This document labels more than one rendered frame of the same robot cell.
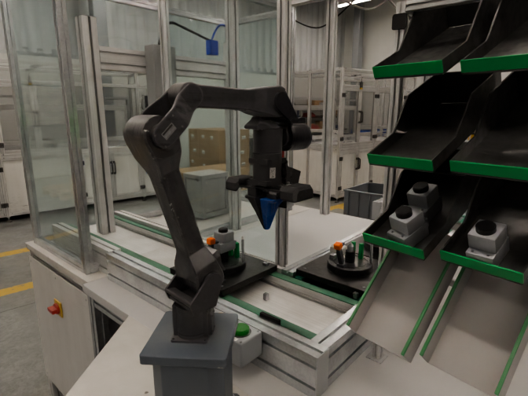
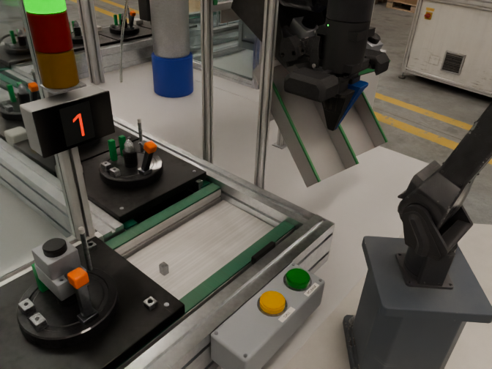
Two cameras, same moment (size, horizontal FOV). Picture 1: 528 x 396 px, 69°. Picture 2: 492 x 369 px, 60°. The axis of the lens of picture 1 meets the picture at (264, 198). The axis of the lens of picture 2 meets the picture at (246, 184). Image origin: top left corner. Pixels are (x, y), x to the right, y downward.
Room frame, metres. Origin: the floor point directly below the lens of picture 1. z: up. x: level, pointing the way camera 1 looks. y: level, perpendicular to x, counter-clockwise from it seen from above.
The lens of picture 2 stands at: (0.89, 0.57, 1.48)
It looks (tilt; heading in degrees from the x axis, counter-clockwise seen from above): 33 degrees down; 268
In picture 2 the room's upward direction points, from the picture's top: 3 degrees clockwise
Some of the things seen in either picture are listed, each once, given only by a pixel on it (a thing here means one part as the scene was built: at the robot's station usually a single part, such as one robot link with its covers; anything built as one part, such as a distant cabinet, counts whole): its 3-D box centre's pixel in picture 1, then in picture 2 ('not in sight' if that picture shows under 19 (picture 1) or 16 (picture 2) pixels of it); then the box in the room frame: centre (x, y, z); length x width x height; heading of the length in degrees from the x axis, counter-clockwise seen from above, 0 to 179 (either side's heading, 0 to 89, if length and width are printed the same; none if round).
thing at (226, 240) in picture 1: (225, 238); (55, 260); (1.14, 0.12, 1.06); 0.08 x 0.04 x 0.07; 139
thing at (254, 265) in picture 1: (224, 269); (72, 312); (1.13, 0.13, 0.96); 0.24 x 0.24 x 0.02; 49
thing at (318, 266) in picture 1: (350, 254); (129, 155); (1.12, -0.27, 1.01); 0.24 x 0.24 x 0.13; 49
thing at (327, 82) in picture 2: (267, 173); (343, 50); (0.75, -0.01, 1.33); 0.19 x 0.06 x 0.08; 48
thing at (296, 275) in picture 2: (240, 331); (297, 280); (0.78, 0.05, 0.96); 0.04 x 0.04 x 0.02
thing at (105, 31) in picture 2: not in sight; (124, 21); (1.43, -1.56, 1.01); 0.24 x 0.24 x 0.13; 49
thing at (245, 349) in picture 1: (220, 331); (270, 317); (0.82, 0.11, 0.93); 0.21 x 0.07 x 0.06; 49
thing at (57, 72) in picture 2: not in sight; (58, 66); (1.14, -0.04, 1.28); 0.05 x 0.05 x 0.05
